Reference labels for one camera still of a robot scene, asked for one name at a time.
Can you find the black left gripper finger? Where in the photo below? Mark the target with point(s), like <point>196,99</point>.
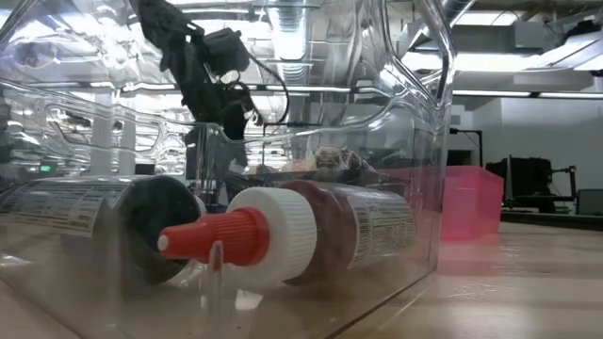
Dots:
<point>195,155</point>
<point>235,141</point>

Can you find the red ink bottle white cap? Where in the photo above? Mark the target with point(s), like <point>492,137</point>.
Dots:
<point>292,230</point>

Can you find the small blue ink bottle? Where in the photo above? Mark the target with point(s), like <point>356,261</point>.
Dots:
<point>66,207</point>

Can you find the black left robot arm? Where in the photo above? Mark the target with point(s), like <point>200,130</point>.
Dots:
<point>162,26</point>

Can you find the clear plastic container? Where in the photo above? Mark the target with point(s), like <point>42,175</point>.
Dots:
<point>330,85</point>

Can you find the black monitor stand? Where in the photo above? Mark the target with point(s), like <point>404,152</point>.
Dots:
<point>473,141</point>

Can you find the red translucent plastic tray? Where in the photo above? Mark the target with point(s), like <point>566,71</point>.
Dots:
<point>471,202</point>

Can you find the long ceiling light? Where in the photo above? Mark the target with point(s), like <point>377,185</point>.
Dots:
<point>518,93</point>

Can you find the black machine in background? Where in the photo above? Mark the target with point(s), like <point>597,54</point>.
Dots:
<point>527,181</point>

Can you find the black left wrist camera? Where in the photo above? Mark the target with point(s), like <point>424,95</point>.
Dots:
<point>226,49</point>

